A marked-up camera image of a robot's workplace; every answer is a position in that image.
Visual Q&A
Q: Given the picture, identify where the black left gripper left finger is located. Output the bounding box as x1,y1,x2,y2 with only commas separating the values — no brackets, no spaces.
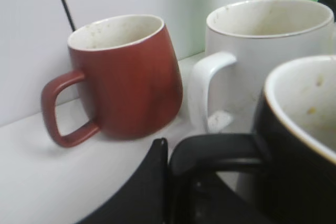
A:
79,138,168,223

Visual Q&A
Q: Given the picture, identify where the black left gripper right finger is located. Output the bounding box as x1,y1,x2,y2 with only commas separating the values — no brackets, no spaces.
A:
181,173,265,223

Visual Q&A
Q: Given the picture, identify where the black ceramic mug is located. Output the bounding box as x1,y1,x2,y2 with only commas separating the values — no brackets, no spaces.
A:
168,56,335,223

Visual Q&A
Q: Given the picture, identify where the red ceramic mug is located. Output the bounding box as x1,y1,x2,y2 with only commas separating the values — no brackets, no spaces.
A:
41,14,183,148

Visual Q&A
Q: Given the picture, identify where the white ceramic mug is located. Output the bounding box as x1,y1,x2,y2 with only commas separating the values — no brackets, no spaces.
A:
187,0,335,133

